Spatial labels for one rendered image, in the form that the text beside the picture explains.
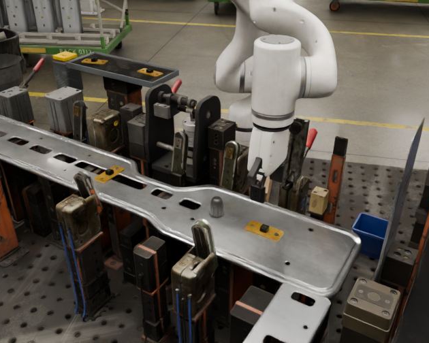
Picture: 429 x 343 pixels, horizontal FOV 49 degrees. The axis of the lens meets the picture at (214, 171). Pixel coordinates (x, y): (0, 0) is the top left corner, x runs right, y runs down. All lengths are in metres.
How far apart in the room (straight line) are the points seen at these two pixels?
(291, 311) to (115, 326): 0.54
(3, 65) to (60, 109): 2.32
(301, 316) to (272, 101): 0.40
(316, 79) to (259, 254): 0.39
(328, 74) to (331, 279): 0.40
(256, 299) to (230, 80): 0.75
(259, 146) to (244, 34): 0.53
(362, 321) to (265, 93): 0.43
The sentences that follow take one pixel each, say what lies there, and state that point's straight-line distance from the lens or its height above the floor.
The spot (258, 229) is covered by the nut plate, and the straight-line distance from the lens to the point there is 1.08.
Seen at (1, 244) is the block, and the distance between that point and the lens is 1.55.
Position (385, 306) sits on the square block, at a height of 1.06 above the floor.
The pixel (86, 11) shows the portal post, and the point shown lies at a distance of 7.71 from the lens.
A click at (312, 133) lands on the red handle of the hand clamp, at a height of 1.14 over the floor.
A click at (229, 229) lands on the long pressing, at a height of 1.00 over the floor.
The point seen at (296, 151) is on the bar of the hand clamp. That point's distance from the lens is 1.12.
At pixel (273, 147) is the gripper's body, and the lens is 0.91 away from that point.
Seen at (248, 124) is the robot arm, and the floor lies 1.00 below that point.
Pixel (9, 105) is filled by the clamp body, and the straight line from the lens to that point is 1.76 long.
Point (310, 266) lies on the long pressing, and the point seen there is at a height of 1.00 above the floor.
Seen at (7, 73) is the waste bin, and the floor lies 0.46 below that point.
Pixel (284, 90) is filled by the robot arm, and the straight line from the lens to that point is 0.87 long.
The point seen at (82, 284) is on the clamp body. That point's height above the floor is 0.81.
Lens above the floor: 1.67
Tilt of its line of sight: 32 degrees down
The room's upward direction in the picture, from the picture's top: straight up
